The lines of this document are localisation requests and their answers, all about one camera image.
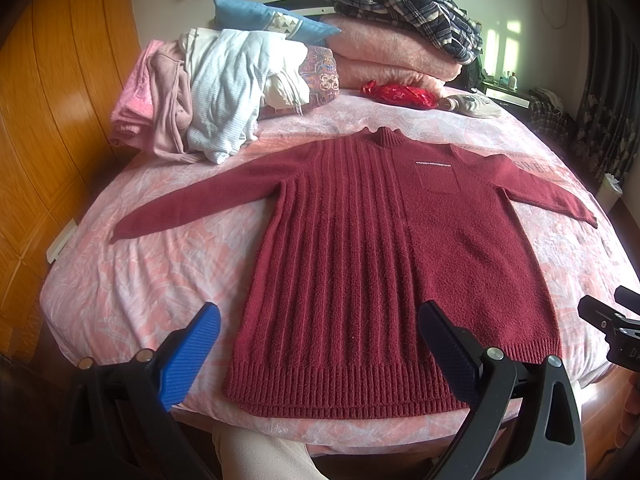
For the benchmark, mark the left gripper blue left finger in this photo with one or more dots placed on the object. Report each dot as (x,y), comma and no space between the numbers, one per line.
(182,354)

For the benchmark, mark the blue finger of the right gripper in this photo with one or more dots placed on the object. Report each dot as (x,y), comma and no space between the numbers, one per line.
(601,316)
(627,298)

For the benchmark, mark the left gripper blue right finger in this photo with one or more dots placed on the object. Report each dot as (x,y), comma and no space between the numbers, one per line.
(455,350)

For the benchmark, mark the dark red knit sweater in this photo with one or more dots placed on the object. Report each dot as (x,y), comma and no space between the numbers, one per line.
(366,228)

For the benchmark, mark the pink folded clothes pile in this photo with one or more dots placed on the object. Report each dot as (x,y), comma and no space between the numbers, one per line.
(155,107)

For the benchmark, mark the person's beige trouser leg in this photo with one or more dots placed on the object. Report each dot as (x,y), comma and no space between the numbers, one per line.
(247,454)

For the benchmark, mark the white waste bin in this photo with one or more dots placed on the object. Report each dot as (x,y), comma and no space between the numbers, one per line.
(609,192)

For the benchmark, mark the pink floral bedspread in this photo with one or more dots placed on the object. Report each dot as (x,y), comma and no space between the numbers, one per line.
(107,300)

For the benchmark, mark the dark patterned curtain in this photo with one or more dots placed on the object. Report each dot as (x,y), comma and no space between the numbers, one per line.
(607,137)

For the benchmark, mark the dark bedside table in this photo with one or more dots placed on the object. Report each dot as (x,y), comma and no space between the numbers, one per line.
(512,101)

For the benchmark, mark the grey white cloth item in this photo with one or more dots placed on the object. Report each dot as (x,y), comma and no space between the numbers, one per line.
(474,105)

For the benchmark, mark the red shiny bag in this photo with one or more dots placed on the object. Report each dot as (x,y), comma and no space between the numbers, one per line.
(400,95)

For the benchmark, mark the light blue white garment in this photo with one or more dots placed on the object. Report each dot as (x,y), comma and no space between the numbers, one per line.
(230,72)

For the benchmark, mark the pink fluffy folded blanket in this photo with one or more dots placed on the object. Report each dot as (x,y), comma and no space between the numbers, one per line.
(366,51)

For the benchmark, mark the paisley patterned pillow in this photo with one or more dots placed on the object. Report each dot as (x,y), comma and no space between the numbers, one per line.
(319,71)

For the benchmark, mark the blue pillow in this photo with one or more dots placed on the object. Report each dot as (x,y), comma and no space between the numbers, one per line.
(257,17)

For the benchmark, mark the orange wooden wardrobe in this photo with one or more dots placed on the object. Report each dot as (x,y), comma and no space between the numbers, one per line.
(63,66)

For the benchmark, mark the navy plaid flannel garment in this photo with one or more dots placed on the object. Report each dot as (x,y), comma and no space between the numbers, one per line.
(441,22)

